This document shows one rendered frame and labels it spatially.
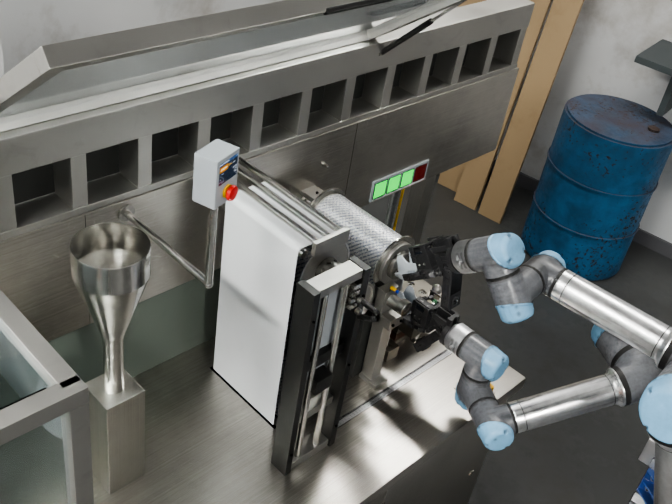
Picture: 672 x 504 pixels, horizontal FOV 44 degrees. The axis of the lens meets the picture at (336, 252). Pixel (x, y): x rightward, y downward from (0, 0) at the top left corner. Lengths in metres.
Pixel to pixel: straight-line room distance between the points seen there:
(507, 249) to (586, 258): 2.63
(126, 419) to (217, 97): 0.70
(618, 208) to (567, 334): 0.67
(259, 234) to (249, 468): 0.55
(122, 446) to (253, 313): 0.41
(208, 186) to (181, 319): 0.73
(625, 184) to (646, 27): 0.87
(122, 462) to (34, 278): 0.43
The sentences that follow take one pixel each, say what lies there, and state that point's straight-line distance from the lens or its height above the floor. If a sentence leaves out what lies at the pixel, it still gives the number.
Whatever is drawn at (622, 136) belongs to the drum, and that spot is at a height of 0.80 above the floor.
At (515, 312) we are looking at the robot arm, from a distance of 1.78.
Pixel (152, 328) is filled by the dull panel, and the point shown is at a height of 1.04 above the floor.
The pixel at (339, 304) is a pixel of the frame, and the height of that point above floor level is 1.36.
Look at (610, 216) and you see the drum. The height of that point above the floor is 0.41.
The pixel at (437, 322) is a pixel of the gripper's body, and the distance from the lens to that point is 2.08.
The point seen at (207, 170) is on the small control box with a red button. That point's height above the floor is 1.69.
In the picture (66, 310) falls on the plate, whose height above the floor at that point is 1.21.
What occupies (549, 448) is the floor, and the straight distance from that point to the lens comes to 3.49.
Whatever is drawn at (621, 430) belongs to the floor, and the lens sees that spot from 3.70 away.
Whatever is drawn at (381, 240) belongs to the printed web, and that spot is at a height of 1.31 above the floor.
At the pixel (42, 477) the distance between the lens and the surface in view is 1.26.
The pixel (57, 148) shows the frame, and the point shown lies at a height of 1.61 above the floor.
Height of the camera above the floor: 2.44
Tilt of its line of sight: 36 degrees down
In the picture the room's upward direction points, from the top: 10 degrees clockwise
